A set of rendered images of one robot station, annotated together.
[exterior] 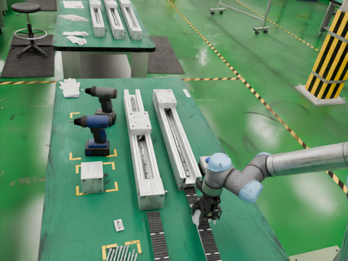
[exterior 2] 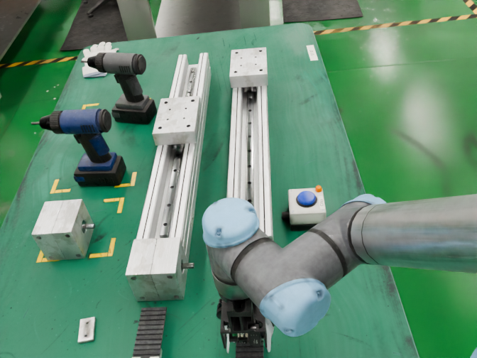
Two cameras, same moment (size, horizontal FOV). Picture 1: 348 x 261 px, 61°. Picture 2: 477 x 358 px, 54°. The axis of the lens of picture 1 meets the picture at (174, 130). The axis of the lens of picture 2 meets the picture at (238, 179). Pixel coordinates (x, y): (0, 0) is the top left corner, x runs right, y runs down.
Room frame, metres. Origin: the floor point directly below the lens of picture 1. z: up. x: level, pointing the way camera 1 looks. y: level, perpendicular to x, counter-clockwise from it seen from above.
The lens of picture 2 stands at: (0.38, -0.35, 1.61)
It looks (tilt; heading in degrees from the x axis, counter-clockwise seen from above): 43 degrees down; 23
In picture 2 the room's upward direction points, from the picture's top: 8 degrees counter-clockwise
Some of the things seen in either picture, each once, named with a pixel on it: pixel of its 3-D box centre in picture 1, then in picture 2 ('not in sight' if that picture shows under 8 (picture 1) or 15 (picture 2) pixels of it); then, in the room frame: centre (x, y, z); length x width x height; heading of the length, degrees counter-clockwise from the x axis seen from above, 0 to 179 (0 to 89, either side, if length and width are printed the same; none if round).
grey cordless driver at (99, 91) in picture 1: (99, 104); (118, 87); (1.39, 0.44, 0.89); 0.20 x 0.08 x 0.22; 93
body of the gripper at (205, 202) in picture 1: (209, 202); (243, 306); (0.74, -0.17, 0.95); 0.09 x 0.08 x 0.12; 17
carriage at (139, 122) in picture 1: (139, 125); (179, 123); (1.27, 0.19, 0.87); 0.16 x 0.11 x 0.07; 17
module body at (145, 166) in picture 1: (138, 132); (182, 138); (1.27, 0.19, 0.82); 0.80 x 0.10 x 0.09; 17
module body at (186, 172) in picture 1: (172, 131); (250, 133); (1.33, 0.01, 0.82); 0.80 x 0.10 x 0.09; 17
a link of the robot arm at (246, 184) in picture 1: (245, 183); (290, 280); (0.71, -0.26, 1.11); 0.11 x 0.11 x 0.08; 55
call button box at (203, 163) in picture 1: (207, 165); (302, 209); (1.10, -0.19, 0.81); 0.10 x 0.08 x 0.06; 107
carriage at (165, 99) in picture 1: (164, 100); (249, 71); (1.57, 0.08, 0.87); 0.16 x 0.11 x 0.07; 17
